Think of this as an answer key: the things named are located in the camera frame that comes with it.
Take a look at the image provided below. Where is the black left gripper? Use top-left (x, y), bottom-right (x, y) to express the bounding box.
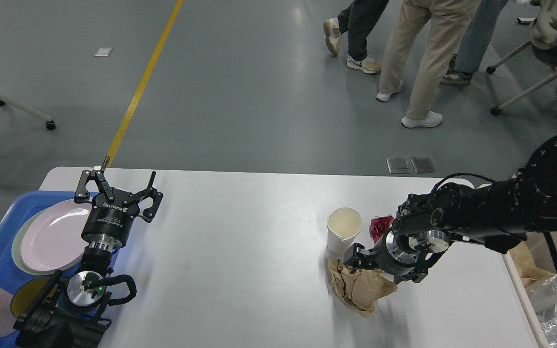
top-left (75, 157), bottom-right (165, 253)

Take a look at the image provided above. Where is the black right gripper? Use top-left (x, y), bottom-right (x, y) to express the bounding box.
top-left (343, 230), bottom-right (451, 284)

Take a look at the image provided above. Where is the brown paper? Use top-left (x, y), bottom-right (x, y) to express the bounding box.
top-left (327, 259), bottom-right (398, 318)

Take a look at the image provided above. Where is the white paper cup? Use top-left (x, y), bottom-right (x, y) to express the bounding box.
top-left (326, 207), bottom-right (363, 255)

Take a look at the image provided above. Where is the pink plate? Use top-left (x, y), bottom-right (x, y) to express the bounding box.
top-left (20, 200), bottom-right (91, 273)

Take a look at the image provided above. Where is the brown paper bag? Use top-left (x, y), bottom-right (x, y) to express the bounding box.
top-left (509, 242), bottom-right (556, 288)

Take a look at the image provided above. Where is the teal mug yellow inside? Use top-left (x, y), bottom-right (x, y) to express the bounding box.
top-left (10, 277), bottom-right (49, 319)

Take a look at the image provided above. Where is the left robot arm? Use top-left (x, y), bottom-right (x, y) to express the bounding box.
top-left (14, 156), bottom-right (163, 348)

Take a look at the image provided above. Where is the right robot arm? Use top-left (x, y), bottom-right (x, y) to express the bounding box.
top-left (343, 135), bottom-right (557, 284)

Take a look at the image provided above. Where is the crushed red can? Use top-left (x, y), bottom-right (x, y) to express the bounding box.
top-left (369, 215), bottom-right (395, 243)

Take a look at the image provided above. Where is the metal floor plate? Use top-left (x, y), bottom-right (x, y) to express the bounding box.
top-left (386, 157), bottom-right (436, 174)

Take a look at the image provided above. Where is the green plate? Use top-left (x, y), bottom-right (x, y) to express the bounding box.
top-left (11, 208), bottom-right (53, 276)

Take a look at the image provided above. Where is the person in dark jeans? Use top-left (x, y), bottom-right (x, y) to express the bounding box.
top-left (323, 0), bottom-right (389, 74)

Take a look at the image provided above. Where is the person in khaki trousers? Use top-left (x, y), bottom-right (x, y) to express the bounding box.
top-left (376, 0), bottom-right (480, 129)

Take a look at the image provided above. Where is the person in light jeans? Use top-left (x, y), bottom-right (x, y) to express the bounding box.
top-left (440, 0), bottom-right (508, 85)

